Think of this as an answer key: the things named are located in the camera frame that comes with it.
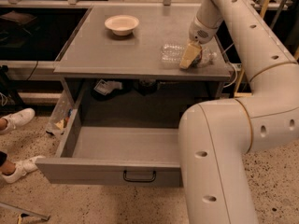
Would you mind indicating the grey open top drawer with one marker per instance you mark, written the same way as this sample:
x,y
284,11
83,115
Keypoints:
x,y
129,132

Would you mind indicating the white sneaker upper left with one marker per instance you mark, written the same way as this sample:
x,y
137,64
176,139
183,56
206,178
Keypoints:
x,y
16,120

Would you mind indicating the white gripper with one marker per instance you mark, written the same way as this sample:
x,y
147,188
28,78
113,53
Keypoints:
x,y
201,32

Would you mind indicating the grey metal cabinet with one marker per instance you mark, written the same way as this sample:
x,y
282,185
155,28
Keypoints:
x,y
96,53

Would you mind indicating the white paper bowl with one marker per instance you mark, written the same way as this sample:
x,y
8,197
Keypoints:
x,y
122,25

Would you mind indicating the white sneaker lower left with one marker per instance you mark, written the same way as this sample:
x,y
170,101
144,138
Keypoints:
x,y
13,171

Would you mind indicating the metal stand leg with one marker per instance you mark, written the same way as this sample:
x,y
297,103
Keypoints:
x,y
24,211

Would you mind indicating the black drawer handle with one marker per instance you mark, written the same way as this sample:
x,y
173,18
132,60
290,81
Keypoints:
x,y
139,177

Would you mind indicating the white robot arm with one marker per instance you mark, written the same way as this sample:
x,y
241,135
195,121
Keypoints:
x,y
214,135

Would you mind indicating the clear plastic bin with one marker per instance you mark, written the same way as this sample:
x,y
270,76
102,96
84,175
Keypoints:
x,y
59,117

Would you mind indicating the white sneaker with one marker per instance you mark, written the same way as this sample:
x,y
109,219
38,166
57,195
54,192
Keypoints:
x,y
13,171
16,120

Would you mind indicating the clear plastic water bottle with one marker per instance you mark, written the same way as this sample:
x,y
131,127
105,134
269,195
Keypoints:
x,y
171,55

